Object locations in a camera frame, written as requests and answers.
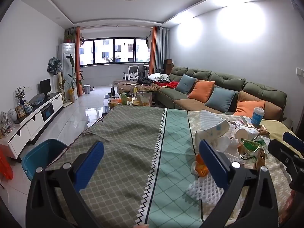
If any orange plastic bag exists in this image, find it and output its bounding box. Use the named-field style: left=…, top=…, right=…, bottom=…
left=0, top=147, right=14, bottom=180

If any black monitor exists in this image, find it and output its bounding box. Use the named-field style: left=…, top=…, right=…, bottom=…
left=39, top=78, right=52, bottom=98

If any teal plastic bin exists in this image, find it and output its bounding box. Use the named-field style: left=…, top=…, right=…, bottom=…
left=21, top=138, right=68, bottom=181

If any white tv cabinet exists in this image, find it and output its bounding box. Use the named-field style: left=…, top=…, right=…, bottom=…
left=0, top=91, right=64, bottom=160

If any dark wooden cabinet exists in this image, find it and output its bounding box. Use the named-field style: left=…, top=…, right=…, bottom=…
left=163, top=59, right=174, bottom=75

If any black coffee table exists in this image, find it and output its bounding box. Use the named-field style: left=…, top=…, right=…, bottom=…
left=103, top=93, right=158, bottom=115

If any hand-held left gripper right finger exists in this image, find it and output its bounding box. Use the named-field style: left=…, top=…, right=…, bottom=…
left=199, top=140, right=279, bottom=228

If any green snack wrapper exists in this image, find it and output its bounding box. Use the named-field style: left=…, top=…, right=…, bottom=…
left=239, top=139, right=269, bottom=160

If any green and brown sofa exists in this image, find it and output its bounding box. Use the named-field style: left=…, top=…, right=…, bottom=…
left=117, top=66, right=293, bottom=124

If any gold picture frame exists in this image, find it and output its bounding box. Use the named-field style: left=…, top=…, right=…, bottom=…
left=15, top=105, right=26, bottom=118

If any grey curtain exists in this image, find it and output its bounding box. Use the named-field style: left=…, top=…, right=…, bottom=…
left=159, top=26, right=171, bottom=67

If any orange curtain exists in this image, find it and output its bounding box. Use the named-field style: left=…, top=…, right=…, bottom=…
left=148, top=26, right=162, bottom=74
left=75, top=26, right=84, bottom=97

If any white foam fruit net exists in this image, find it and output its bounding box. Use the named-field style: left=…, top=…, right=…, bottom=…
left=186, top=152, right=230, bottom=203

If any cluster of jars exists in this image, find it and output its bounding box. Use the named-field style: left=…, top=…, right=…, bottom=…
left=108, top=83, right=153, bottom=107

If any yellow cloth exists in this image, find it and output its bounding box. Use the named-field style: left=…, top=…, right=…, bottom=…
left=260, top=119, right=298, bottom=139

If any orange peel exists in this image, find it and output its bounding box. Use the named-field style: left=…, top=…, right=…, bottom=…
left=191, top=154, right=210, bottom=177

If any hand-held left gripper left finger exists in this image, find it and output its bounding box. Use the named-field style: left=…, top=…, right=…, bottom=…
left=26, top=141, right=105, bottom=228

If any clear bag of items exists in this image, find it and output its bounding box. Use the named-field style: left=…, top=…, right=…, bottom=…
left=0, top=112, right=15, bottom=137

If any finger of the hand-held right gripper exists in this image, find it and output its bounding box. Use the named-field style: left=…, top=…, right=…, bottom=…
left=268, top=139, right=304, bottom=169
left=283, top=132, right=304, bottom=156

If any blue dotted paper cup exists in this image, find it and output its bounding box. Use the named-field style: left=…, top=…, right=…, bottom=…
left=195, top=120, right=230, bottom=148

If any white standing air conditioner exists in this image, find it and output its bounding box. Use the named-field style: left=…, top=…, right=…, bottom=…
left=58, top=43, right=76, bottom=100

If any gold foil wrapper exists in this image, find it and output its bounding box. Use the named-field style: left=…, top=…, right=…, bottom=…
left=240, top=147, right=267, bottom=170

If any red plastic packet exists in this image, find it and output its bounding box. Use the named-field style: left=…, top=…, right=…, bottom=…
left=231, top=119, right=249, bottom=128

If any large window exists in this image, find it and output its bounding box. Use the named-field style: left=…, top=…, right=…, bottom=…
left=79, top=37, right=151, bottom=66

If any orange cushion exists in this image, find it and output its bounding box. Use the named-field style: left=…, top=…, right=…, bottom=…
left=233, top=101, right=265, bottom=118
left=188, top=80, right=215, bottom=103

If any cloth covered standing fan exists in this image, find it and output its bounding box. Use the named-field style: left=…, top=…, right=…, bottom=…
left=47, top=57, right=63, bottom=75

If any blue label bottle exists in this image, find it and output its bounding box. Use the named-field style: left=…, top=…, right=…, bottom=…
left=252, top=107, right=265, bottom=126

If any patterned green tablecloth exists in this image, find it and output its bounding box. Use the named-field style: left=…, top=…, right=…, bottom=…
left=45, top=106, right=304, bottom=228

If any white office chair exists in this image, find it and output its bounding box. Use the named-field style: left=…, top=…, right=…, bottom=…
left=123, top=66, right=139, bottom=81

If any wooden rack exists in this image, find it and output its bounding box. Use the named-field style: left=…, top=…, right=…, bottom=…
left=58, top=72, right=65, bottom=103

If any tall plant in yellow pot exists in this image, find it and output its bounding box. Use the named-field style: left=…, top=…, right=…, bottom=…
left=64, top=55, right=84, bottom=104

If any vase with branches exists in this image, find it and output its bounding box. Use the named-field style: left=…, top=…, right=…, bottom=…
left=15, top=85, right=26, bottom=106

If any white ceramic jar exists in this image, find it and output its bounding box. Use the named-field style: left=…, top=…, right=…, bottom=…
left=8, top=108, right=18, bottom=122

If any white tissue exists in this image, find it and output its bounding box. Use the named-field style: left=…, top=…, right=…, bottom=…
left=214, top=134, right=241, bottom=158

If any blue cushion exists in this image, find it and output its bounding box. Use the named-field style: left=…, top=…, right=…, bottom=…
left=205, top=87, right=236, bottom=113
left=176, top=74, right=198, bottom=95

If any person's right forearm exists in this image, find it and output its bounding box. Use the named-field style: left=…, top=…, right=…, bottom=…
left=279, top=190, right=304, bottom=228

